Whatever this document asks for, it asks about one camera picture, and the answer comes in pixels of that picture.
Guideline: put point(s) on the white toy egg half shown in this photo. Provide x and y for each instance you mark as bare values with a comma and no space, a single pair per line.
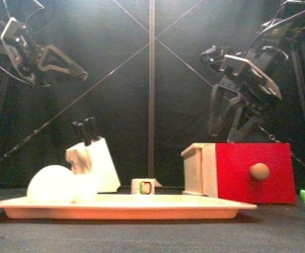
88,189
51,184

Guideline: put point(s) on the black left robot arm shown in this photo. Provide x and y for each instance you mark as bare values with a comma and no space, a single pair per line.
25,8

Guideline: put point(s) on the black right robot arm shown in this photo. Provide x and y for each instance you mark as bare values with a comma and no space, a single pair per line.
293,26

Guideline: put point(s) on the red wooden drawer box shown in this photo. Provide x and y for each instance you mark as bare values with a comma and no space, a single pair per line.
247,184

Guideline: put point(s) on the small white toy sushi piece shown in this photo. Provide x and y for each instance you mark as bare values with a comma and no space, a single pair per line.
142,187

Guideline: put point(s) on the white toy knife block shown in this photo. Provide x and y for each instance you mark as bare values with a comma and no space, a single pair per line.
100,168

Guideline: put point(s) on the cream plastic tray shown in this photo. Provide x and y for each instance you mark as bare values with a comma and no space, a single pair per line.
124,207

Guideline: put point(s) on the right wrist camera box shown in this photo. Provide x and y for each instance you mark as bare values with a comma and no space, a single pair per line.
214,57

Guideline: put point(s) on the grey vertical frame pole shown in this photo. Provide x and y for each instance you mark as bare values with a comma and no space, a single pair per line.
152,115

